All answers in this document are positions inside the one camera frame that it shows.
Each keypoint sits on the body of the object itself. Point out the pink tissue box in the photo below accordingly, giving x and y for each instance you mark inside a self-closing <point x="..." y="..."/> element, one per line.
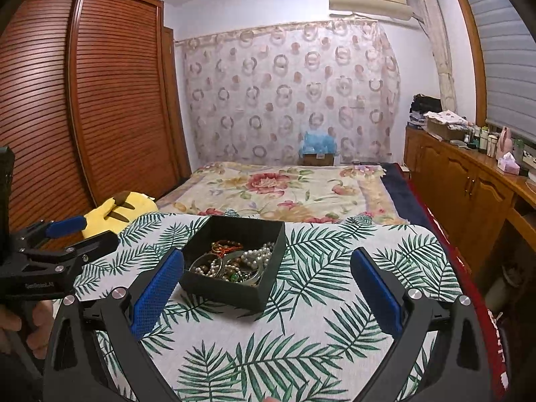
<point x="507" y="163"/>

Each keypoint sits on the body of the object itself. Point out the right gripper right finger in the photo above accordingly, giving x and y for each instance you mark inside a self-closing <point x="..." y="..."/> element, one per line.
<point x="458" y="368"/>

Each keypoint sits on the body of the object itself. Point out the palm leaf tablecloth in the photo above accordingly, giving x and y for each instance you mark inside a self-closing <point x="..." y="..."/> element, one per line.
<point x="317" y="339"/>

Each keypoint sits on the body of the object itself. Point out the pale green jade bangle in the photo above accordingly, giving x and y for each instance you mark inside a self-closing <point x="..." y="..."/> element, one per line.
<point x="249" y="264"/>

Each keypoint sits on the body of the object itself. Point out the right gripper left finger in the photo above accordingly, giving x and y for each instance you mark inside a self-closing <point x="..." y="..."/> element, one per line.
<point x="75" y="369"/>

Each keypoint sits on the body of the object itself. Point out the wooden sideboard cabinet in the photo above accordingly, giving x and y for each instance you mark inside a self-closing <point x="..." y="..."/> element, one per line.
<point x="487" y="215"/>

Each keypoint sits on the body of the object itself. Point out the wooden louvered wardrobe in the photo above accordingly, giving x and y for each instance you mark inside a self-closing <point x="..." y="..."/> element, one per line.
<point x="89" y="106"/>

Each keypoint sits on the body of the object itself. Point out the cardboard box with papers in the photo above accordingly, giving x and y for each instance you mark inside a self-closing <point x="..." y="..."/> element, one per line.
<point x="445" y="125"/>

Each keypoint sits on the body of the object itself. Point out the pink circle pattern curtain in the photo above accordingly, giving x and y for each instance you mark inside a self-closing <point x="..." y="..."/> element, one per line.
<point x="252" y="94"/>

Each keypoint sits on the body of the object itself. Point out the beige side curtain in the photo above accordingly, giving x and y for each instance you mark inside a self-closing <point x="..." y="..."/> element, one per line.
<point x="435" y="29"/>

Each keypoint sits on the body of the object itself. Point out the blue bag on box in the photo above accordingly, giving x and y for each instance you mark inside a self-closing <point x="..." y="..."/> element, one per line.
<point x="317" y="143"/>

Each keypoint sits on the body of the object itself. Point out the stack of clothes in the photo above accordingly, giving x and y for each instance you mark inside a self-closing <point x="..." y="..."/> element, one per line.
<point x="420" y="105"/>

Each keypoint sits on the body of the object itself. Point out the yellow plush toy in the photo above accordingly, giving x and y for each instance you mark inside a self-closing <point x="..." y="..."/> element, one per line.
<point x="118" y="212"/>

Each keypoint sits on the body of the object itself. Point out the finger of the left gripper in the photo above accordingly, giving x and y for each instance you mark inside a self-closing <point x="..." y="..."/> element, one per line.
<point x="62" y="228"/>
<point x="91" y="249"/>

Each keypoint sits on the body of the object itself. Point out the grey window blind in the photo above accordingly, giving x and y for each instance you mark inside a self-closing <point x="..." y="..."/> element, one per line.
<point x="508" y="52"/>

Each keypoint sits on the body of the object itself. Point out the black jewelry box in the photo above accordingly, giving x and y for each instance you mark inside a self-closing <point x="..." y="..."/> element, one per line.
<point x="222" y="235"/>

